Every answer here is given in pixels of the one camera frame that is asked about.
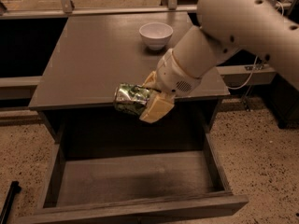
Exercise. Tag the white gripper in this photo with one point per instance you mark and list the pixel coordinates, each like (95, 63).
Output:
(172, 75)

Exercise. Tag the crushed green soda can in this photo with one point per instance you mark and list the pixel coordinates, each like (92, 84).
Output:
(131, 99)

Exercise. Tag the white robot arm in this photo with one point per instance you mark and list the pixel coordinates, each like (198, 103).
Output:
(225, 26)

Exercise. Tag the open grey top drawer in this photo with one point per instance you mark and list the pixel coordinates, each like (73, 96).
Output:
(145, 189)

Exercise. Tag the white ceramic bowl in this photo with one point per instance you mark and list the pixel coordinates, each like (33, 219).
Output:
(155, 35)

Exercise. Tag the grey wooden cabinet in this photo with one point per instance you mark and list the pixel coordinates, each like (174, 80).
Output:
(92, 57)

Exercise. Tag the black bar on floor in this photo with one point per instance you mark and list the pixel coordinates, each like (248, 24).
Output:
(14, 189)

